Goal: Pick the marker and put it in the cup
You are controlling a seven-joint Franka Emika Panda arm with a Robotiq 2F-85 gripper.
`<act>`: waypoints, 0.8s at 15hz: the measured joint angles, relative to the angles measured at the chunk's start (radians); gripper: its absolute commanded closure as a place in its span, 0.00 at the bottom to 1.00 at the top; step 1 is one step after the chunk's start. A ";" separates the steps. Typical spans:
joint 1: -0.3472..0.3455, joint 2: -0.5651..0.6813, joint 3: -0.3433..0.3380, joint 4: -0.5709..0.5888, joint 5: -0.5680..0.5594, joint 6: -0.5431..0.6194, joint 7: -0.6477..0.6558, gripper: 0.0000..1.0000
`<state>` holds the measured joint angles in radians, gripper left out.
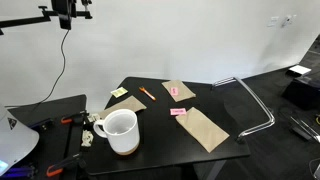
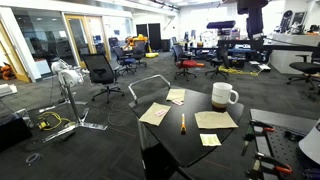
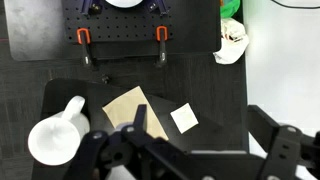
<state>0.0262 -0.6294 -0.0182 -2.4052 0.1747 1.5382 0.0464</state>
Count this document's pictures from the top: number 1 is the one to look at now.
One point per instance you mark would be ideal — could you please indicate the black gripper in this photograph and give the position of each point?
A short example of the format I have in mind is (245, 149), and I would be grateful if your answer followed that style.
(63, 6)

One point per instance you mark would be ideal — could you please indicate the orange marker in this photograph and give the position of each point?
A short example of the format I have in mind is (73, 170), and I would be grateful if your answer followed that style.
(147, 94)

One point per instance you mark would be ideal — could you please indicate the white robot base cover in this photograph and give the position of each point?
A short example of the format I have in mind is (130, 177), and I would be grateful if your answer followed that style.
(15, 140)

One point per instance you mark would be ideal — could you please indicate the yellow-green sticky note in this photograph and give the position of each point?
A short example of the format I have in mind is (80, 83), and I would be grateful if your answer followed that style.
(119, 92)

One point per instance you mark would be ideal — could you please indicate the small white paper scrap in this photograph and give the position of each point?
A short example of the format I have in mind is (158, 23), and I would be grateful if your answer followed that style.
(94, 117)

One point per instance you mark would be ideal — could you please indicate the plain brown paper envelope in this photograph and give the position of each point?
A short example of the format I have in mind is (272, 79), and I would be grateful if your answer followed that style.
(131, 104)

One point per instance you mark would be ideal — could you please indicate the crumpled white paper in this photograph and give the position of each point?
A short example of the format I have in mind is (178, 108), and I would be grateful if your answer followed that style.
(87, 138)

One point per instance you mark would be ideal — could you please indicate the small pink sticky note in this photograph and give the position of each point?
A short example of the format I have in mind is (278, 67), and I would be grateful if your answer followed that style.
(174, 91)

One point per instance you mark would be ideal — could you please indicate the white mug with cork base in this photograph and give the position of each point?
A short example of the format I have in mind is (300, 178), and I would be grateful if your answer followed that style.
(123, 140)

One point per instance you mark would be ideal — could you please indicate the brown envelope with pink note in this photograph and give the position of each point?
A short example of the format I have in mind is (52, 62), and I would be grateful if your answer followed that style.
(185, 94)

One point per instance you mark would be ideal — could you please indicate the wide pink sticky note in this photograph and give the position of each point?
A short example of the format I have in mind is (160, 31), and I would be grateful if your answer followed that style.
(178, 111)

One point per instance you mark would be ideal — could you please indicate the large brown paper envelope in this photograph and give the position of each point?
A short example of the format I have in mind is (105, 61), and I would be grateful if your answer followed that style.
(203, 130)

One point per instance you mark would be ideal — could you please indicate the flat white box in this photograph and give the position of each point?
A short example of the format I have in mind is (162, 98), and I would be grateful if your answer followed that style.
(299, 70)

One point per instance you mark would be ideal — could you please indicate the black box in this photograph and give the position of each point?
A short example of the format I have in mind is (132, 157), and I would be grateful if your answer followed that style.
(300, 93)

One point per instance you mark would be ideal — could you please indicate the chrome tube chair frame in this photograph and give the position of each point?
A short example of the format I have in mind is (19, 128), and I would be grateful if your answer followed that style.
(256, 98)

